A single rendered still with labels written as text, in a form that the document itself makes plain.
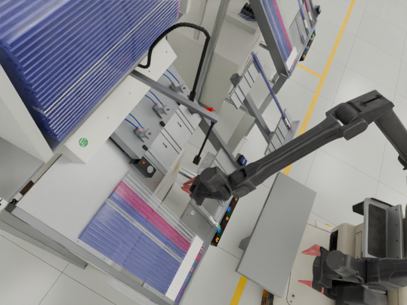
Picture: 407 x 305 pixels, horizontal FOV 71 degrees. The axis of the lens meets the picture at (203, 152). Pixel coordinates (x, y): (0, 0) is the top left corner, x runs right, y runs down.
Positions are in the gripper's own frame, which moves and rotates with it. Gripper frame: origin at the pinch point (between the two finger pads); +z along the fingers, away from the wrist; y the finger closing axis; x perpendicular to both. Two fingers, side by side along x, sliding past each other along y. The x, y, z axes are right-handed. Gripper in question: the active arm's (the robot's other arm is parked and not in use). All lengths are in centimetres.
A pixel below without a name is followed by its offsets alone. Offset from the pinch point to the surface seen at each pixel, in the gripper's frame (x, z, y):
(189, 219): 15.8, 4.8, 5.4
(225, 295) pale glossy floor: 106, 31, 12
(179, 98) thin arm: -35.2, -19.5, -5.9
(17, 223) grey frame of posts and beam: -35, 10, 38
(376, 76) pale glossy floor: 148, -19, -261
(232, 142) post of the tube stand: 38, 24, -58
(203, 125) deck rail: -2.4, 6.3, -30.9
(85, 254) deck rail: -15.4, 5.4, 36.3
